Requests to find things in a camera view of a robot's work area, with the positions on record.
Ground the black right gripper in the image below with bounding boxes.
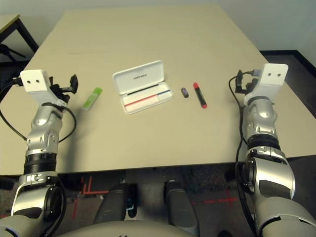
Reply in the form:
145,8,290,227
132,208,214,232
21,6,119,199
235,70,259,95

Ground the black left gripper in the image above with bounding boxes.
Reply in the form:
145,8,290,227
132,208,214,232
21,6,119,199
48,74,79,102

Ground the black marker with red cap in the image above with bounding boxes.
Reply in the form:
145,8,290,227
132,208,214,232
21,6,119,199
193,82,208,109

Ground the white hinged pencil case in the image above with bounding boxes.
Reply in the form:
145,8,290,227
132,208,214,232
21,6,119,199
112,60,174,115

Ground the black tripod stand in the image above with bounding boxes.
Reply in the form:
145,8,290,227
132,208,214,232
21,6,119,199
0,44,27,60

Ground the grey robot left leg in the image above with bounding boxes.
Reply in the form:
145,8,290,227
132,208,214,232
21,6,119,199
93,182,129,225

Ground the grey robot leg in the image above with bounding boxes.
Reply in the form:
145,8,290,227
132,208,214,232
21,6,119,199
93,182,129,225
162,181,198,235

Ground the black device with cyan light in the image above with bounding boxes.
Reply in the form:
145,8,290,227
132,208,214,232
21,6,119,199
125,184,138,218

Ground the grey robot right leg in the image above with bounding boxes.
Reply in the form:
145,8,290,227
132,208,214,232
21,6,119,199
162,181,198,235

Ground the light grey robot torso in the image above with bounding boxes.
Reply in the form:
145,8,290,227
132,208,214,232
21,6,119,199
56,219,198,237

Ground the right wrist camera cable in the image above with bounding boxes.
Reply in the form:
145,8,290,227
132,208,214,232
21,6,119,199
228,70,262,237

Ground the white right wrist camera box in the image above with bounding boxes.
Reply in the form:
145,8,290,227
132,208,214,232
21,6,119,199
244,63,289,104

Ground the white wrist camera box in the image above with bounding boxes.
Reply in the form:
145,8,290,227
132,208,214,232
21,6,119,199
244,63,289,104
19,69,69,107

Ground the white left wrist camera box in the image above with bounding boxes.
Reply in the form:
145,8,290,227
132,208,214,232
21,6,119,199
19,69,69,107

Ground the side table with black frame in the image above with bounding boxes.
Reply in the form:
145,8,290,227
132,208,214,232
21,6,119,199
0,14,40,54

